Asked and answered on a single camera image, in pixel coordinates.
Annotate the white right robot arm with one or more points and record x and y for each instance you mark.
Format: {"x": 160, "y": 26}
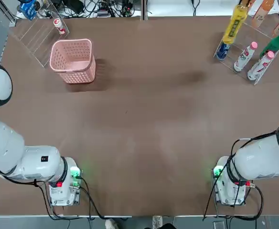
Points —
{"x": 261, "y": 162}

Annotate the aluminium frame rail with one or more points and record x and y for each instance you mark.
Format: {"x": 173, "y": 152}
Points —
{"x": 4, "y": 12}

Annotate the small grey box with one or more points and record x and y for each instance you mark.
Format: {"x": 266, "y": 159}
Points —
{"x": 219, "y": 225}

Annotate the blue water bottle white cap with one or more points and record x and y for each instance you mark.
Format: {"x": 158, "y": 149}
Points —
{"x": 223, "y": 51}

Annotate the small red white bottle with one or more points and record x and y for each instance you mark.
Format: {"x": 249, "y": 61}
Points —
{"x": 59, "y": 26}

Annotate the person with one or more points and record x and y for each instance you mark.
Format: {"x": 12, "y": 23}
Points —
{"x": 157, "y": 221}

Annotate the yellow drink bottle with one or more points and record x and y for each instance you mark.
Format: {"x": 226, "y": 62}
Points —
{"x": 233, "y": 26}

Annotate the aluminium post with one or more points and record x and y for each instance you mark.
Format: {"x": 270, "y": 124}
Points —
{"x": 144, "y": 9}

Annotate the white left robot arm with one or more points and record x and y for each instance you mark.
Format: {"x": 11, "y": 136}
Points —
{"x": 34, "y": 164}

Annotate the white bottle pink cap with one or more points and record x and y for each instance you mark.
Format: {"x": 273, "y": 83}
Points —
{"x": 259, "y": 66}
{"x": 243, "y": 58}

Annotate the clear acrylic drinks rack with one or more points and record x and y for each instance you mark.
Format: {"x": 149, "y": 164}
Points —
{"x": 245, "y": 38}

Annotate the clear acrylic shelf rack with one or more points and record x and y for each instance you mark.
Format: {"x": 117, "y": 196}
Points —
{"x": 38, "y": 47}

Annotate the blue packet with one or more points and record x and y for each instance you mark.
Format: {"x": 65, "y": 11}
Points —
{"x": 28, "y": 9}

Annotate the pink plastic basket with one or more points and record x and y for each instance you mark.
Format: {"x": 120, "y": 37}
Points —
{"x": 79, "y": 76}

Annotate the orange drink bottle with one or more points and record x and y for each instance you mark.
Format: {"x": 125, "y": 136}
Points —
{"x": 261, "y": 14}

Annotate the green drink bottle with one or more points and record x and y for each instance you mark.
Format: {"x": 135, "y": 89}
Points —
{"x": 276, "y": 40}

